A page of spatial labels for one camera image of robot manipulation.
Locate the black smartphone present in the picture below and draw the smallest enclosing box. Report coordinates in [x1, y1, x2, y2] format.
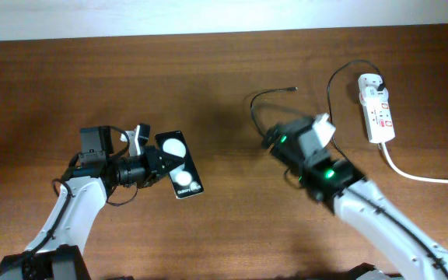
[155, 131, 204, 199]

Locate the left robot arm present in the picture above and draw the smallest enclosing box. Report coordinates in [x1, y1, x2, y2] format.
[0, 124, 185, 279]

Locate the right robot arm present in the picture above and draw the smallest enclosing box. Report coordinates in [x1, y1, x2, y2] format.
[262, 115, 448, 279]

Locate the white power strip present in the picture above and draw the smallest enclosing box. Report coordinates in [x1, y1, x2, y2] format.
[359, 92, 395, 144]

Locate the white power strip cord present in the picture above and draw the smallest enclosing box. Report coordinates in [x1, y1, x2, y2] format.
[378, 142, 448, 187]

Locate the black USB charging cable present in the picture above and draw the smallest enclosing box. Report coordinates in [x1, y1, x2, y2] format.
[249, 59, 387, 164]

